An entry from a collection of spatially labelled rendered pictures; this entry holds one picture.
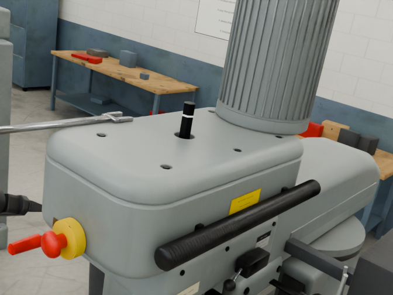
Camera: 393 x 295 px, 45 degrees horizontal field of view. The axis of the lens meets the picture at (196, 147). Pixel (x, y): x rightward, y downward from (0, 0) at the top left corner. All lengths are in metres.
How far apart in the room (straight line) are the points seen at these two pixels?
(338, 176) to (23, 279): 2.76
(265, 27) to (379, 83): 4.22
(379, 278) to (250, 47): 0.48
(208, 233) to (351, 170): 0.71
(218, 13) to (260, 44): 5.15
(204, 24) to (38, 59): 3.19
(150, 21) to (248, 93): 5.94
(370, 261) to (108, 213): 0.50
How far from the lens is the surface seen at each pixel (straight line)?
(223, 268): 0.88
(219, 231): 0.72
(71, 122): 0.80
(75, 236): 0.71
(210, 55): 6.12
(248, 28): 0.93
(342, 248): 1.32
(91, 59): 6.64
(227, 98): 0.96
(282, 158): 0.88
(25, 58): 8.12
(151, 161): 0.69
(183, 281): 0.79
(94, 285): 3.28
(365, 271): 0.95
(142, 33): 6.94
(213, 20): 6.10
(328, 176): 1.23
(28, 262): 3.82
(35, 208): 1.43
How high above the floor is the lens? 2.14
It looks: 19 degrees down
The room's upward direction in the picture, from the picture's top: 10 degrees clockwise
